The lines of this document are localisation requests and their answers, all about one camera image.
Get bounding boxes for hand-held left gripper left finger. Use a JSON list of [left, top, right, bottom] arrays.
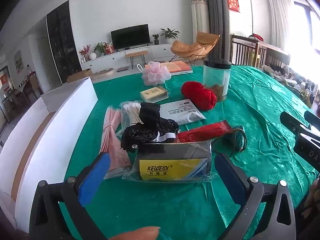
[[29, 152, 112, 240]]

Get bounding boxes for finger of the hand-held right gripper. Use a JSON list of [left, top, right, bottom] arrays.
[[304, 110, 320, 130], [279, 111, 312, 134]]

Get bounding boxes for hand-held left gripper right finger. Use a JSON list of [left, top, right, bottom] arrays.
[[214, 152, 297, 240]]

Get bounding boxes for grey packet with yellow label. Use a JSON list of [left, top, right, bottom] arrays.
[[122, 140, 215, 182]]

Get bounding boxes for white wipes packet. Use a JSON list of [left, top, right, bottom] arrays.
[[159, 100, 206, 125]]

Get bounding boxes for person's left hand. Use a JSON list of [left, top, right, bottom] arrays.
[[114, 226, 161, 240]]

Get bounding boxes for cluttered side shelf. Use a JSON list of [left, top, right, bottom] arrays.
[[262, 62, 320, 110]]

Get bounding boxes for pink packets bundle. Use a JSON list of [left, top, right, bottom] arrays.
[[99, 106, 132, 179]]

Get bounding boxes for red packet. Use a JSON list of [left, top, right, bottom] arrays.
[[175, 120, 233, 144]]

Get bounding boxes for black lace garment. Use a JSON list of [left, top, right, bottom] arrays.
[[121, 117, 180, 152]]

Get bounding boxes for cotton swabs bag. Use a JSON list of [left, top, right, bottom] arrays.
[[120, 101, 145, 130]]

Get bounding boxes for white box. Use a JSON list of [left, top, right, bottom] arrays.
[[0, 76, 98, 220]]

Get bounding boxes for black cloth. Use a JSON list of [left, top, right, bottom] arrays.
[[139, 102, 161, 124]]

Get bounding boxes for clear jar with black lid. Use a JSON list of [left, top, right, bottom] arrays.
[[202, 59, 232, 102]]

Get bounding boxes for red yarn ball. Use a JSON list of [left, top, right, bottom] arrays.
[[181, 81, 217, 110]]

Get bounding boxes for yellow tissue pack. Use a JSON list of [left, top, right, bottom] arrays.
[[140, 86, 169, 103]]

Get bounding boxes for cardboard box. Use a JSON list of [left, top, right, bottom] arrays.
[[67, 69, 92, 83]]

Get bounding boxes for white sheer curtain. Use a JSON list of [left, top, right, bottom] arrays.
[[266, 0, 294, 50]]

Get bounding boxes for orange book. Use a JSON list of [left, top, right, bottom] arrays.
[[160, 60, 193, 75]]

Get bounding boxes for pink bath pouf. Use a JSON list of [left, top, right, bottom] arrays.
[[137, 61, 172, 85]]

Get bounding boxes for red flowers in vase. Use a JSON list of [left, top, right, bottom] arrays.
[[79, 45, 91, 63]]

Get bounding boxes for orange lounge chair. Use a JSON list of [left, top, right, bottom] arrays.
[[170, 32, 220, 67]]

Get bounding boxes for leafy green plant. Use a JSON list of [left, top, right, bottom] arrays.
[[94, 42, 108, 57]]

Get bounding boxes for wooden stool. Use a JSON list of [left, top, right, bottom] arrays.
[[125, 51, 148, 69]]

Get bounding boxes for grey curtain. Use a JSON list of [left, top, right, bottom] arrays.
[[197, 0, 232, 63]]

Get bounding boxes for black display cabinet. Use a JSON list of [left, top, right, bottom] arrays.
[[46, 0, 82, 83]]

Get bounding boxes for white standing air conditioner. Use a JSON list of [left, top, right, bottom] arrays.
[[189, 0, 210, 45]]

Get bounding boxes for white television cabinet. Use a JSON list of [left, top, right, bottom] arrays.
[[80, 44, 175, 72]]

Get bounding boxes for black television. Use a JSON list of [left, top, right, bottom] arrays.
[[110, 24, 151, 50]]

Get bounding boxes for large potted green plant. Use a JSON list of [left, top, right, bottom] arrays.
[[160, 28, 180, 44]]

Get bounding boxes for dark pouch with brown cord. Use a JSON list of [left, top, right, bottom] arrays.
[[220, 127, 248, 155]]

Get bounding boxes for red wall hanging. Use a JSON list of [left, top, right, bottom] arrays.
[[227, 0, 241, 12]]

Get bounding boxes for framed wall picture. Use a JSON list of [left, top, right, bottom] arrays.
[[14, 50, 23, 74]]

